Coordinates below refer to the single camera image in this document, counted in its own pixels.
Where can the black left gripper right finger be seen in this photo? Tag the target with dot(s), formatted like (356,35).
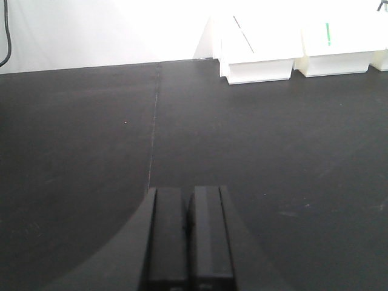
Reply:
(223,254)

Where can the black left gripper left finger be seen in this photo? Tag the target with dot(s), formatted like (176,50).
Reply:
(148,253)

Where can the white rack left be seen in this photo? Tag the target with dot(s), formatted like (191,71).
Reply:
(251,48)

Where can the white rack with green mark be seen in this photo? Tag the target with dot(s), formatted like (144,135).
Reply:
(337,48)

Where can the white rack far right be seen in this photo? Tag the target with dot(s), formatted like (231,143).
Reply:
(380,60)

